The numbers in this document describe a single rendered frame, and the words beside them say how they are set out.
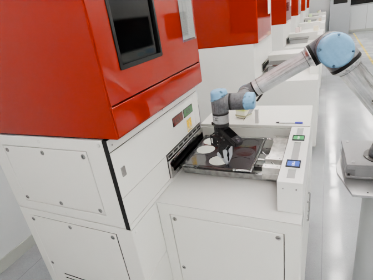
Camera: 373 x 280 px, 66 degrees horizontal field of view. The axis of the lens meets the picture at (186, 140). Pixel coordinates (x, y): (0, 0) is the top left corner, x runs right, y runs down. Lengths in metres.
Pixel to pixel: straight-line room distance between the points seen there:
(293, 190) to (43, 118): 0.99
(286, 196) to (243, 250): 0.32
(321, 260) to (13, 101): 1.97
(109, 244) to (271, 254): 0.69
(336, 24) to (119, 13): 12.87
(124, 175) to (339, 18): 12.97
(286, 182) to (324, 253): 1.18
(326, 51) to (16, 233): 2.48
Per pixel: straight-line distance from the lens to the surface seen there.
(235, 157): 1.46
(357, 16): 14.48
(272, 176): 1.35
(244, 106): 1.24
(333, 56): 1.17
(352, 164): 1.44
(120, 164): 1.11
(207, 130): 1.77
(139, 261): 1.35
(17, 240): 2.78
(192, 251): 1.46
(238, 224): 1.24
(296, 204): 1.20
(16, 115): 1.34
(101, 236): 1.38
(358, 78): 1.22
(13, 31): 1.19
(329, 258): 2.24
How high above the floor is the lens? 1.58
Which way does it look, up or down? 23 degrees down
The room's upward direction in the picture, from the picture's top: 9 degrees counter-clockwise
